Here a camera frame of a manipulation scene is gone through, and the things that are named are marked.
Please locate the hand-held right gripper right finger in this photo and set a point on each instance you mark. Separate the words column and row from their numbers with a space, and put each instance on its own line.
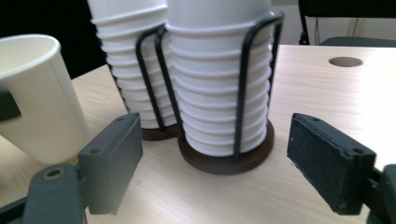
column 330, row 161

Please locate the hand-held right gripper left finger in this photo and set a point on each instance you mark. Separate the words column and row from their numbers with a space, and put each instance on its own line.
column 112, row 161

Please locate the single white paper cup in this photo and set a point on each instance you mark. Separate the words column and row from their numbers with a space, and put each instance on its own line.
column 43, row 109

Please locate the stack of white paper cups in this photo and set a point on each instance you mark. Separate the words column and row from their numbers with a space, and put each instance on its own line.
column 208, row 93
column 130, row 71

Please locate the black folding chair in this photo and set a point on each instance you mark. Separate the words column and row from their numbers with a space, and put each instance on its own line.
column 358, row 9

